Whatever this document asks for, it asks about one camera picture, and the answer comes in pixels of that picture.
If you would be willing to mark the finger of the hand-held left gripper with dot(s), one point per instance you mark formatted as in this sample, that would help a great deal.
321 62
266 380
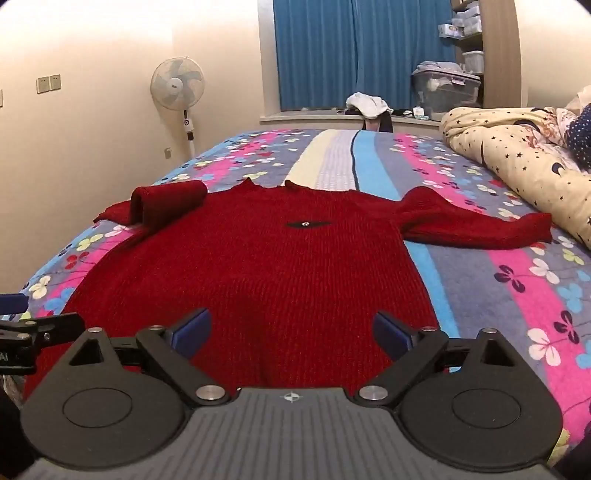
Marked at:
51 330
14 303

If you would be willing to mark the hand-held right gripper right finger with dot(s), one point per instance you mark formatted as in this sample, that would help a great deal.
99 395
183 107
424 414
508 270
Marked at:
392 337

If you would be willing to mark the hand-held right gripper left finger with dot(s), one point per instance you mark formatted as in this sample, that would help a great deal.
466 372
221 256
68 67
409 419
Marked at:
191 334

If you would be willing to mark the red knit sweater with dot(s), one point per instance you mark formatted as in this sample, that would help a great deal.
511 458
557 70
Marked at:
258 277

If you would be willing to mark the white clothes pile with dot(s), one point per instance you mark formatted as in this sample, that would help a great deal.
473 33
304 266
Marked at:
369 104

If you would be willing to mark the folded grey clothes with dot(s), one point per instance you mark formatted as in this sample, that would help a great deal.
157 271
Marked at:
436 67

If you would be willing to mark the floral striped blanket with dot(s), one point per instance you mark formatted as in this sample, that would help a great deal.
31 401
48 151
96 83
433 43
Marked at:
485 277

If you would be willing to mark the dark garment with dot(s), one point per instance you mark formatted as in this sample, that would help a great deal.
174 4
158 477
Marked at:
376 123

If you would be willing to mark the small white box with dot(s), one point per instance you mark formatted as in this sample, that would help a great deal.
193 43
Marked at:
419 113

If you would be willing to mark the cream star print quilt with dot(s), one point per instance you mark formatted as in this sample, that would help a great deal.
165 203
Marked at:
517 147

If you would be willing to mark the white windowsill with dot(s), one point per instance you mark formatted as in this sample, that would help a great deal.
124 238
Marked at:
304 117

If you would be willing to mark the clear plastic storage bin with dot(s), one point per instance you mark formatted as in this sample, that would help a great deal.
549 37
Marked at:
443 94

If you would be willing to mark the white standing fan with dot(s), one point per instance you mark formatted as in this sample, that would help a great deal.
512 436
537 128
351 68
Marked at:
178 83

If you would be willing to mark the floral print cloth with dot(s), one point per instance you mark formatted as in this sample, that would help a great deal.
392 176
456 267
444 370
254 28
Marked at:
561 124

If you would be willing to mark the dark blue polka dot cloth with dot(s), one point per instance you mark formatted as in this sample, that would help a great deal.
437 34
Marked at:
581 134

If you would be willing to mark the white plastic basket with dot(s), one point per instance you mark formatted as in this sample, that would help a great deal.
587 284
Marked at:
473 62

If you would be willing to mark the blue curtain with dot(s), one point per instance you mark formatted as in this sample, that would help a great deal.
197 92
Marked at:
346 50

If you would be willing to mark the wooden shelf unit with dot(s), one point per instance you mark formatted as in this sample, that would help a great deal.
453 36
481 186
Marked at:
503 55

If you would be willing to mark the tissue pack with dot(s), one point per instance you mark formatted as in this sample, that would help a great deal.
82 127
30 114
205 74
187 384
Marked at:
451 32

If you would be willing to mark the stack of white packs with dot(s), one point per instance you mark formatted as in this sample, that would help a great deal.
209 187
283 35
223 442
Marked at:
468 21

